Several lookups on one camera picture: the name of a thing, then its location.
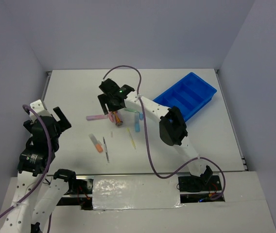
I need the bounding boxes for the yellow thin pen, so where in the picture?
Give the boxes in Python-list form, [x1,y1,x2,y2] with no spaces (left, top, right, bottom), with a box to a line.
[127,127,136,150]

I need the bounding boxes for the blue divided plastic tray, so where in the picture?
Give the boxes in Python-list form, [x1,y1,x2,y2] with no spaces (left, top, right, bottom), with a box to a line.
[154,72,217,121]

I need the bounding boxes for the purple pink highlighter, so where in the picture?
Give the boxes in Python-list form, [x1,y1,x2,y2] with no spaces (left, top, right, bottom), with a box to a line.
[86,115,107,121]

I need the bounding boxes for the thin ballpoint pen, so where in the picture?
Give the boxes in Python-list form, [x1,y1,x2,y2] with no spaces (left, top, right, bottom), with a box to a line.
[103,137,110,163]

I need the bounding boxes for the pink correction tape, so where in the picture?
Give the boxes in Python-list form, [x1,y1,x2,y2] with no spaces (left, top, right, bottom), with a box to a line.
[107,112,114,122]

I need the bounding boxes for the orange highlighter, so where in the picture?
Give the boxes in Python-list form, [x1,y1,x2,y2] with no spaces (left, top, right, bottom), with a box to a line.
[88,133,103,153]

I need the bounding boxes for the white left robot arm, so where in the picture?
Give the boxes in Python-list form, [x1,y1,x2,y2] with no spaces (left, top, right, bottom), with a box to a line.
[0,100,78,233]

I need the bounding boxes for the green correction tape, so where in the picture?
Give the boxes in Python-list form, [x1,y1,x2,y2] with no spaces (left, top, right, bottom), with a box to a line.
[124,108,139,113]

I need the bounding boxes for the orange pink marker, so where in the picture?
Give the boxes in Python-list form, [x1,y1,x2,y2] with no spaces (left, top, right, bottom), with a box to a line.
[113,111,123,127]

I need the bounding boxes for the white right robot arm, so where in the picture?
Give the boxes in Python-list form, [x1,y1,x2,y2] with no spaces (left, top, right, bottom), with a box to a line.
[98,78,213,190]

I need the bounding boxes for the light blue highlighter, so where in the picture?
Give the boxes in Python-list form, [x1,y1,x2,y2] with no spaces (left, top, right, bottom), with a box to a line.
[135,112,140,133]

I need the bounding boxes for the silver taped front panel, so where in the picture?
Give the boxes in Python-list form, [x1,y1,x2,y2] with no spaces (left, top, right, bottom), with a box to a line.
[92,175,182,210]

